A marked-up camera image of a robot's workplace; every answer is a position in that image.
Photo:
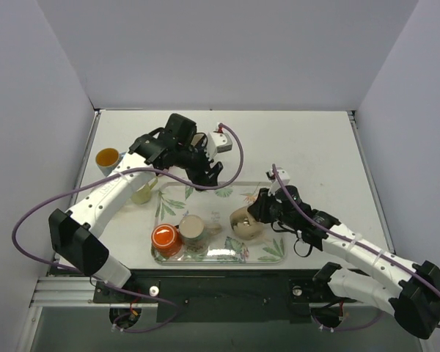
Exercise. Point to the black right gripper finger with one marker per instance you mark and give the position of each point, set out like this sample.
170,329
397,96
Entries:
258,212
264,200

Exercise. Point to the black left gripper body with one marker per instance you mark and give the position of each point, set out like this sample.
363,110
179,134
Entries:
200,166

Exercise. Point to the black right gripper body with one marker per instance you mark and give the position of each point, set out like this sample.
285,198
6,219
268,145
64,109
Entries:
263,208

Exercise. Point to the beige round teapot mug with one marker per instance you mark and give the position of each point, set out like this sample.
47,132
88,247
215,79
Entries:
244,225

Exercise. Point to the lime green mug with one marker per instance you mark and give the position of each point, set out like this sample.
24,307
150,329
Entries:
143,195

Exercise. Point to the blue butterfly mug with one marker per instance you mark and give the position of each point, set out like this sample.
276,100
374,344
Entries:
108,159

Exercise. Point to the cream floral mug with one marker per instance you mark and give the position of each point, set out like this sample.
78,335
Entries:
199,141

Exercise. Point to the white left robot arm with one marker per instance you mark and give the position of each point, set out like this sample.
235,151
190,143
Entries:
75,233

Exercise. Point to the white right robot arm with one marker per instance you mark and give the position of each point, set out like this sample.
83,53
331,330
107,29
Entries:
408,291

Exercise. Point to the cream coral pattern mug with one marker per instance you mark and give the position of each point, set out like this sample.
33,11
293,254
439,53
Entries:
196,234

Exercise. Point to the floral leaf serving tray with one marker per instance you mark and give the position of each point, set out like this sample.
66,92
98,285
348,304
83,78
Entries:
222,246

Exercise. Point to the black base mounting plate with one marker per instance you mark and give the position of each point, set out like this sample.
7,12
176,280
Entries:
219,311

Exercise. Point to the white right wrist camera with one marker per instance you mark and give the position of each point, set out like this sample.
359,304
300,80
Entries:
277,179

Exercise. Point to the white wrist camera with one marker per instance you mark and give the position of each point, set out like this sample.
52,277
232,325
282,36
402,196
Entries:
277,179
217,143

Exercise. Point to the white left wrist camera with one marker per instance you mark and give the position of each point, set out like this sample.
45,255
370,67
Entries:
217,143

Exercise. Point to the orange mug black handle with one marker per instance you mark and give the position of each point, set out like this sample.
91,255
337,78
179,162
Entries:
166,240

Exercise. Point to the aluminium frame rail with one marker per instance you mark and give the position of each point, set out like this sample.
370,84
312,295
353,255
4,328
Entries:
58,293

